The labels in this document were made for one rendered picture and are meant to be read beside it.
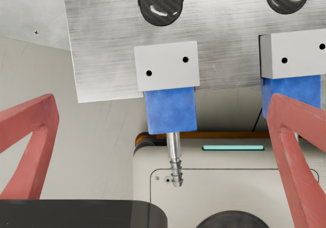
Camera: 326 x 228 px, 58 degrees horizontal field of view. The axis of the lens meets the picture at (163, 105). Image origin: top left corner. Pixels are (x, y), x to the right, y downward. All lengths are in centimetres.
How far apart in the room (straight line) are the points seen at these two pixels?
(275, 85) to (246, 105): 91
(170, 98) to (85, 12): 10
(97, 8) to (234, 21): 12
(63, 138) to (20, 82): 27
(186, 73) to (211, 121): 93
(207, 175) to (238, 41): 68
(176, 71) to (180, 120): 4
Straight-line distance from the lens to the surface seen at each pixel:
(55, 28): 34
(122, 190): 124
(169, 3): 27
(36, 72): 122
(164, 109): 25
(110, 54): 27
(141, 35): 26
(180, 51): 24
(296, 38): 26
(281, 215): 103
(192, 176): 91
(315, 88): 28
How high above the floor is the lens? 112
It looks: 81 degrees down
